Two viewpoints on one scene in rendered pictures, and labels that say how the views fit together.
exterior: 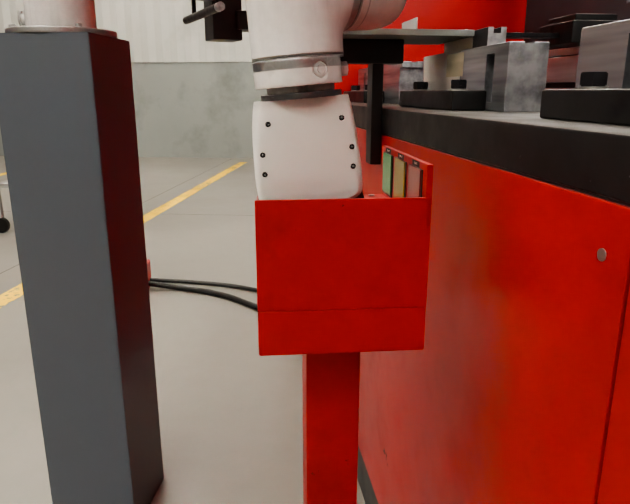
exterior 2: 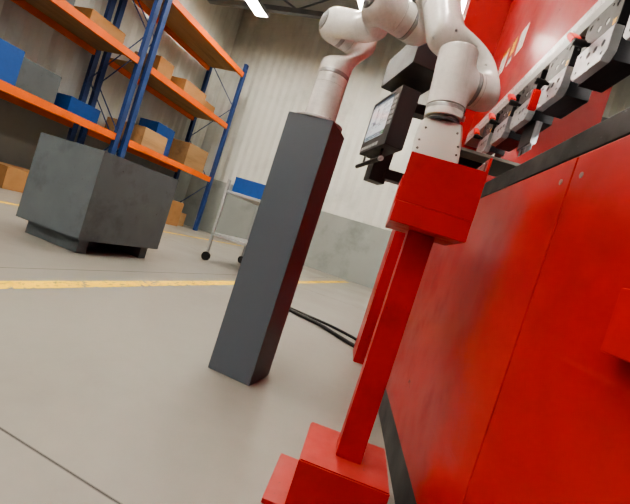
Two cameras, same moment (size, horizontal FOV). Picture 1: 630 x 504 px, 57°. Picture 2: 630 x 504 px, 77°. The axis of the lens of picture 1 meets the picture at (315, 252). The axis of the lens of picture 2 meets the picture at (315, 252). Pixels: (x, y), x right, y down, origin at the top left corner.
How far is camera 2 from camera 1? 47 cm
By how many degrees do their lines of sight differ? 19
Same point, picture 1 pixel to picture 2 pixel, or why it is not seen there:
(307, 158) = (437, 145)
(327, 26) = (463, 94)
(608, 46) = not seen: hidden behind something
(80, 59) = (325, 131)
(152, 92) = not seen: hidden behind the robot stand
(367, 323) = (442, 220)
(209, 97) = (339, 238)
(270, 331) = (398, 209)
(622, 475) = (549, 264)
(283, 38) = (444, 93)
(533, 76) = not seen: hidden behind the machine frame
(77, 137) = (309, 165)
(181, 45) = (334, 204)
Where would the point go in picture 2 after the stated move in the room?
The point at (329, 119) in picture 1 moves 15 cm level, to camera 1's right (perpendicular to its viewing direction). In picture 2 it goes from (452, 132) to (525, 149)
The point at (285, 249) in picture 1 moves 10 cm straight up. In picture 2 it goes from (417, 175) to (432, 129)
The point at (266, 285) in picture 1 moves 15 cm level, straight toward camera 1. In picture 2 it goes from (404, 188) to (412, 172)
